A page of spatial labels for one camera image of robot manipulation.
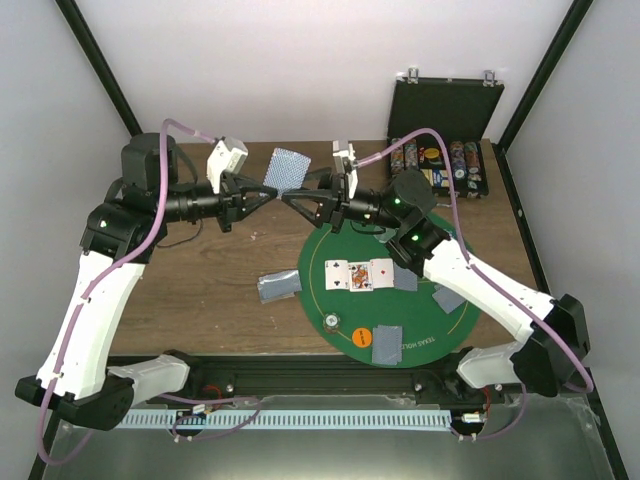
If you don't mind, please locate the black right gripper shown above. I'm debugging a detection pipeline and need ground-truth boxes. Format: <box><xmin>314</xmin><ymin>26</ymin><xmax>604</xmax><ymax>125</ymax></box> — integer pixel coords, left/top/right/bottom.
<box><xmin>283</xmin><ymin>168</ymin><xmax>404</xmax><ymax>235</ymax></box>

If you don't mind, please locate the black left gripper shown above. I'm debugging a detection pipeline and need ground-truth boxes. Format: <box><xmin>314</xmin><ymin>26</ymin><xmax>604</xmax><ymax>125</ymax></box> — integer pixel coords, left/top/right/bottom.
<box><xmin>156</xmin><ymin>173</ymin><xmax>277</xmax><ymax>233</ymax></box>

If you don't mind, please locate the face down community card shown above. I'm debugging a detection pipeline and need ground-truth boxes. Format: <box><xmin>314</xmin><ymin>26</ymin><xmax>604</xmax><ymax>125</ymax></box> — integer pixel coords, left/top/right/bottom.
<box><xmin>263</xmin><ymin>148</ymin><xmax>311</xmax><ymax>197</ymax></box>
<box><xmin>394</xmin><ymin>266</ymin><xmax>418</xmax><ymax>292</ymax></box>

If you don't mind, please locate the face up community card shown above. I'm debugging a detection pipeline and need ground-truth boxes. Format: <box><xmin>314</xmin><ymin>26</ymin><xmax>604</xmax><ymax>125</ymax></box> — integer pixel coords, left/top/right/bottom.
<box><xmin>324</xmin><ymin>259</ymin><xmax>349</xmax><ymax>291</ymax></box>

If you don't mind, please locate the face up queen card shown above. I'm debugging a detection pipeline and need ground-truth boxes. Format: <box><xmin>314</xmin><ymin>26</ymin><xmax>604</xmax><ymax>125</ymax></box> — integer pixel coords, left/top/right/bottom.
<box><xmin>348</xmin><ymin>262</ymin><xmax>374</xmax><ymax>293</ymax></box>

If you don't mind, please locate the blue patterned card deck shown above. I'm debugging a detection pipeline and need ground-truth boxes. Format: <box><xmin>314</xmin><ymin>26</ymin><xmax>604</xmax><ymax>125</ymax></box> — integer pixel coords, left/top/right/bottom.
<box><xmin>257</xmin><ymin>269</ymin><xmax>302</xmax><ymax>304</ymax></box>

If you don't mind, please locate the face up ace diamonds card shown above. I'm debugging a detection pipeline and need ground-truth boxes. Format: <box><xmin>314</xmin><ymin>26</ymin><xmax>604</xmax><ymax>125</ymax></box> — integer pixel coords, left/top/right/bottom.
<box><xmin>370</xmin><ymin>258</ymin><xmax>395</xmax><ymax>289</ymax></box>

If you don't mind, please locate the orange round blind button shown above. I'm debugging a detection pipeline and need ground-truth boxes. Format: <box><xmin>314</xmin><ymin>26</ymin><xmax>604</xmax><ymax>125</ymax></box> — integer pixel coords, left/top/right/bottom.
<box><xmin>351</xmin><ymin>327</ymin><xmax>373</xmax><ymax>349</ymax></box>

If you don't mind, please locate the dealt blue card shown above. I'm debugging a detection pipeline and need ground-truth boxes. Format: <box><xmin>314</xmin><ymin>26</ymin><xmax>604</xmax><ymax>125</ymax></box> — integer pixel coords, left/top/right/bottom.
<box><xmin>376</xmin><ymin>323</ymin><xmax>404</xmax><ymax>363</ymax></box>
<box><xmin>432</xmin><ymin>285</ymin><xmax>465</xmax><ymax>315</ymax></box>
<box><xmin>371</xmin><ymin>325</ymin><xmax>403</xmax><ymax>366</ymax></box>

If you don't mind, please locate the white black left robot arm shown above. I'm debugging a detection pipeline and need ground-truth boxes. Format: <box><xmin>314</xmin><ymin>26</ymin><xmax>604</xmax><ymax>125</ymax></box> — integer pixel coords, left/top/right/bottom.
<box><xmin>15</xmin><ymin>133</ymin><xmax>277</xmax><ymax>431</ymax></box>

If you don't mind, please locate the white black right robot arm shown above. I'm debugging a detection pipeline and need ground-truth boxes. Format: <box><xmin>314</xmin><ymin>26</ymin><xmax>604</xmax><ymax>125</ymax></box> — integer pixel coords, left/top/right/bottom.
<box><xmin>282</xmin><ymin>170</ymin><xmax>594</xmax><ymax>403</ymax></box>

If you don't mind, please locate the round green poker mat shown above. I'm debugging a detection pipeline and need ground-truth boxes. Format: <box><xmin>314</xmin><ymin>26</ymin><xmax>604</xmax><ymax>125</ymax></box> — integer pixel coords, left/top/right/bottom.
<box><xmin>298</xmin><ymin>223</ymin><xmax>481</xmax><ymax>368</ymax></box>

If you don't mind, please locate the chip row in case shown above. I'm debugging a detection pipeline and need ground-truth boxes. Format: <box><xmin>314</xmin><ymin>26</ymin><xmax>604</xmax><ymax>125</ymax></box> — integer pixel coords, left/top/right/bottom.
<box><xmin>403</xmin><ymin>139</ymin><xmax>419</xmax><ymax>170</ymax></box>
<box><xmin>389</xmin><ymin>145</ymin><xmax>405</xmax><ymax>178</ymax></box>
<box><xmin>449</xmin><ymin>141</ymin><xmax>467</xmax><ymax>180</ymax></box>
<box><xmin>464</xmin><ymin>142</ymin><xmax>482</xmax><ymax>182</ymax></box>

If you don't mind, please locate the blue card box in case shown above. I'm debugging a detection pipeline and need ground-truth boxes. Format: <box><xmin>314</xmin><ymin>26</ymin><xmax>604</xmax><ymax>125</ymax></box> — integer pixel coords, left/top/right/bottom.
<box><xmin>431</xmin><ymin>169</ymin><xmax>451</xmax><ymax>189</ymax></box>

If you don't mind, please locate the black poker chip case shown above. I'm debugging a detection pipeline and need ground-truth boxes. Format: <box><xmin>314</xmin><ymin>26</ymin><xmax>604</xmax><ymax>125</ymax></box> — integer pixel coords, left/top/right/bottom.
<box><xmin>387</xmin><ymin>76</ymin><xmax>505</xmax><ymax>198</ymax></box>

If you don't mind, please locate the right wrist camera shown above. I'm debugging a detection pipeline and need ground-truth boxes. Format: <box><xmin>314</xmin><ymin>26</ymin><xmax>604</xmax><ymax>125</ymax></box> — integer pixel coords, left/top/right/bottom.
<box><xmin>332</xmin><ymin>140</ymin><xmax>355</xmax><ymax>182</ymax></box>

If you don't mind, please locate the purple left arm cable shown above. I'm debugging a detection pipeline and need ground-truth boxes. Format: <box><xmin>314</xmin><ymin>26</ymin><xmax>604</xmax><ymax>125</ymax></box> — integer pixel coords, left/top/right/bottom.
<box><xmin>37</xmin><ymin>118</ymin><xmax>261</xmax><ymax>466</ymax></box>

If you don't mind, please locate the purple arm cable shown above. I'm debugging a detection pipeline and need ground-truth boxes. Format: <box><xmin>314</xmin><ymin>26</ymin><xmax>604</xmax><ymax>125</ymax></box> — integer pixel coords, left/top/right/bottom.
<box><xmin>349</xmin><ymin>128</ymin><xmax>595</xmax><ymax>444</ymax></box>
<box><xmin>37</xmin><ymin>118</ymin><xmax>261</xmax><ymax>466</ymax></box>

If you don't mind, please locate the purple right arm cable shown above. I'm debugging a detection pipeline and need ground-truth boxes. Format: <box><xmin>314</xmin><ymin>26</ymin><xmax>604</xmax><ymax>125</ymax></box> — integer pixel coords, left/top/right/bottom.
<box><xmin>349</xmin><ymin>128</ymin><xmax>595</xmax><ymax>444</ymax></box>

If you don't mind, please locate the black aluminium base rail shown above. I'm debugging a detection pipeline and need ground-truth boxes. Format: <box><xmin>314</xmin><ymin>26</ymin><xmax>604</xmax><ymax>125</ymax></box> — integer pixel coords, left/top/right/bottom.
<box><xmin>64</xmin><ymin>353</ymin><xmax>591</xmax><ymax>406</ymax></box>

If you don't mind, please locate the light blue slotted cable duct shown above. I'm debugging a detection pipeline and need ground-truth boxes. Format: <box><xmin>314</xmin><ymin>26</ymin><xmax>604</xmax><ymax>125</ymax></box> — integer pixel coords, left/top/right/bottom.
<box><xmin>119</xmin><ymin>409</ymin><xmax>451</xmax><ymax>431</ymax></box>

